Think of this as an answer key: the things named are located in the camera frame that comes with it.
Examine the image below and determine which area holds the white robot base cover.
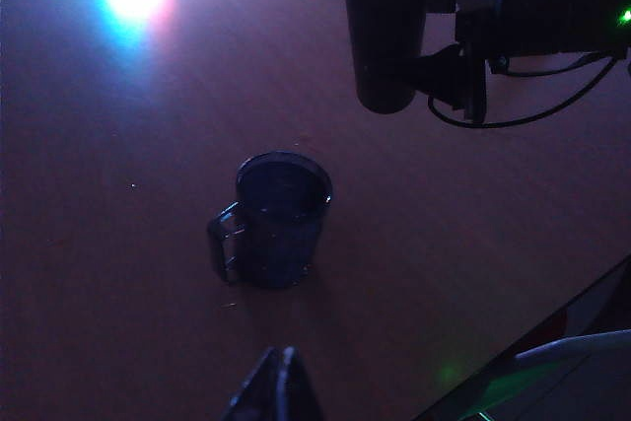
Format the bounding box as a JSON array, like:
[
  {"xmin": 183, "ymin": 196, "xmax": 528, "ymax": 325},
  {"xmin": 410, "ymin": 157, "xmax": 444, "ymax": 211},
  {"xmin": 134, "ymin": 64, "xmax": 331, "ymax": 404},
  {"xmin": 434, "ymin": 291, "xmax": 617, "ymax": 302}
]
[{"xmin": 492, "ymin": 330, "xmax": 631, "ymax": 421}]

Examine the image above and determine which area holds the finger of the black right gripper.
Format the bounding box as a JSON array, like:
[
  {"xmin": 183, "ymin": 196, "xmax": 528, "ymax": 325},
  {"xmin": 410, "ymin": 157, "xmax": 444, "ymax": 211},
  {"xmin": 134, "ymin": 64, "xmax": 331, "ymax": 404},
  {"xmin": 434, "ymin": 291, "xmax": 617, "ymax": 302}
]
[{"xmin": 416, "ymin": 43, "xmax": 489, "ymax": 122}]

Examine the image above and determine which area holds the black thermos cup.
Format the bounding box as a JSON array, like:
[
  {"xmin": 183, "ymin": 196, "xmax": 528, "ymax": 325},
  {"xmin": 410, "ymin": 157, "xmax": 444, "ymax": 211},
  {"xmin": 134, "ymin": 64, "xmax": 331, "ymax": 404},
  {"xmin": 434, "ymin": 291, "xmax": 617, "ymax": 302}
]
[{"xmin": 341, "ymin": 0, "xmax": 431, "ymax": 116}]

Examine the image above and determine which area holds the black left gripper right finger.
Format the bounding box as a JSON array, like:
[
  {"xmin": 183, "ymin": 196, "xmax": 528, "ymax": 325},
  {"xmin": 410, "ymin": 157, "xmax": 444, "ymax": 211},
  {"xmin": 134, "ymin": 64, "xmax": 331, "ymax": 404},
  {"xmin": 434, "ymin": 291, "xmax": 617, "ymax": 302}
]
[{"xmin": 280, "ymin": 345, "xmax": 324, "ymax": 421}]

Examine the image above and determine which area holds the clear glass mug with handle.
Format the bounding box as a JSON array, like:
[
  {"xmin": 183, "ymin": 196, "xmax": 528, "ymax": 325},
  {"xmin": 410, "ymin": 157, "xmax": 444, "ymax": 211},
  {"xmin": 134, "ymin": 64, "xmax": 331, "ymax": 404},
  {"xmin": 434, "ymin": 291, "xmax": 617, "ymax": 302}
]
[{"xmin": 206, "ymin": 150, "xmax": 334, "ymax": 290}]

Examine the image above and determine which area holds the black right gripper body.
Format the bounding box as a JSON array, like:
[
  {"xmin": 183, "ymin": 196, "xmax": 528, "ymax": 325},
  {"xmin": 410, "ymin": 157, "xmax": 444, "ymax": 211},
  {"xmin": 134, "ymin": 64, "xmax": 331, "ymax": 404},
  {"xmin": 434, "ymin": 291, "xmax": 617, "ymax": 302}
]
[{"xmin": 456, "ymin": 0, "xmax": 631, "ymax": 60}]

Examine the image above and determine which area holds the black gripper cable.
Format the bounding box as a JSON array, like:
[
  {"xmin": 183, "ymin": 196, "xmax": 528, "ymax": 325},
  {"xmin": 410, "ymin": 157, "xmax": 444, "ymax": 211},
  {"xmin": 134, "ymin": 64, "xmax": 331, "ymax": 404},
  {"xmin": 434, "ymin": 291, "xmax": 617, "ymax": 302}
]
[{"xmin": 427, "ymin": 53, "xmax": 622, "ymax": 129}]

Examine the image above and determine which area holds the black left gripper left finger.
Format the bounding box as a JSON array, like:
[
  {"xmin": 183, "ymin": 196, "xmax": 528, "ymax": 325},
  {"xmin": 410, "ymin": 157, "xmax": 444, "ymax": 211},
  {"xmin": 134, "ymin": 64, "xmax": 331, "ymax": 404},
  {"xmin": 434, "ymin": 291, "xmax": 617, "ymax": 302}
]
[{"xmin": 221, "ymin": 346, "xmax": 283, "ymax": 421}]

